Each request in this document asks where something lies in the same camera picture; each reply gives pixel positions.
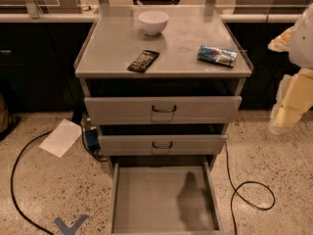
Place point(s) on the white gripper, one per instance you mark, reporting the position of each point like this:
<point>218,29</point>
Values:
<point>302,48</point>

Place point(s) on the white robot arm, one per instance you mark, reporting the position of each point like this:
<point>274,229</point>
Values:
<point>295,94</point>

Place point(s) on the grey metal drawer cabinet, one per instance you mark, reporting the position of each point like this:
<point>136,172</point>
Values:
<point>116,40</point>

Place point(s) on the grey top drawer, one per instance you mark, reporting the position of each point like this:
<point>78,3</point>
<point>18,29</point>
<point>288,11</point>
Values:
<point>158,110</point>

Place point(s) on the grey middle drawer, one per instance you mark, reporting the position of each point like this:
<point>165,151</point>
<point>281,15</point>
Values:
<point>161,145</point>

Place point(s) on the grey open bottom drawer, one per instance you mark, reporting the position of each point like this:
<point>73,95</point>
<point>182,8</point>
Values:
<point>170,199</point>

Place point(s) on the white ceramic bowl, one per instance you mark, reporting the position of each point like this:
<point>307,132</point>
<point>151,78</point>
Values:
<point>153,22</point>

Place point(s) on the black snack bar packet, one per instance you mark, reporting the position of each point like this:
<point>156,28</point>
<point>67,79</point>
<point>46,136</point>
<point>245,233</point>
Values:
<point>143,62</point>

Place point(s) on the blue power box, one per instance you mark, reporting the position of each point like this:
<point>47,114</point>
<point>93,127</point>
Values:
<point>91,136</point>

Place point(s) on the white paper sheet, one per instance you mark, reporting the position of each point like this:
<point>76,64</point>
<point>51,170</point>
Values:
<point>61,138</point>

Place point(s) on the dark counter with white top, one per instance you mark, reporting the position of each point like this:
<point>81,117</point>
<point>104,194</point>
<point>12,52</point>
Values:
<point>37,73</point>

